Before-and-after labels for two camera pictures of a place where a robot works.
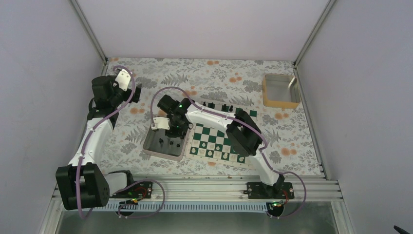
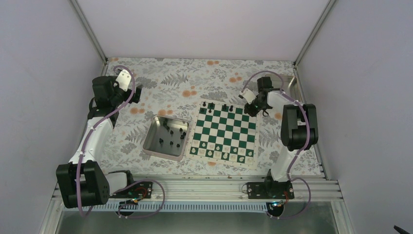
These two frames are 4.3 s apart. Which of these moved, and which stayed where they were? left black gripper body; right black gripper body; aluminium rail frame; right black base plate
Moved: right black gripper body
Stayed: aluminium rail frame; right black base plate; left black gripper body
